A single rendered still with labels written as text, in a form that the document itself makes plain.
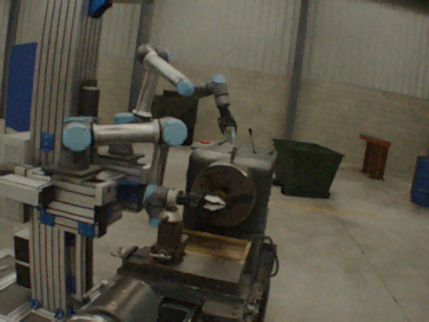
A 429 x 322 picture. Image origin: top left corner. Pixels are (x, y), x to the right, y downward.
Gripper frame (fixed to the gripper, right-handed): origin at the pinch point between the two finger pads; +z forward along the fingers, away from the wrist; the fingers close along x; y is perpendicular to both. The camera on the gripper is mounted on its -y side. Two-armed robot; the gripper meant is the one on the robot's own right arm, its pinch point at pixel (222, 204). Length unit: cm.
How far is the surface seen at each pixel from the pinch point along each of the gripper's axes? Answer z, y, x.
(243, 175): 5.5, -15.3, 11.1
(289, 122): -4, -1012, -17
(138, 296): 2, 99, 6
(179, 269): -3, 49, -11
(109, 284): -6, 98, 6
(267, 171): 15.7, -31.2, 11.9
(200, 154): -20.6, -32.2, 15.1
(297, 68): 0, -1014, 148
